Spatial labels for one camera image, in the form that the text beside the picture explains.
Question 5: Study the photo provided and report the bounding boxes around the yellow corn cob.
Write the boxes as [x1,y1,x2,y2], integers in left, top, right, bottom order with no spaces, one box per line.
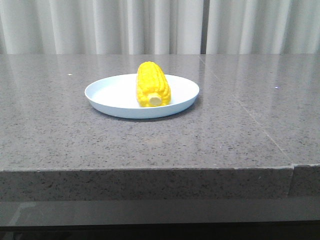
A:
[136,61,172,108]

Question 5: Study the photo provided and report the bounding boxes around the light blue round plate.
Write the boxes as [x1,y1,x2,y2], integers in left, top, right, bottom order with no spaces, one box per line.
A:
[84,73,200,119]

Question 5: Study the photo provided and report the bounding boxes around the white pleated curtain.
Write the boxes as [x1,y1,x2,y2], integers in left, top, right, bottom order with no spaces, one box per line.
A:
[0,0,320,55]

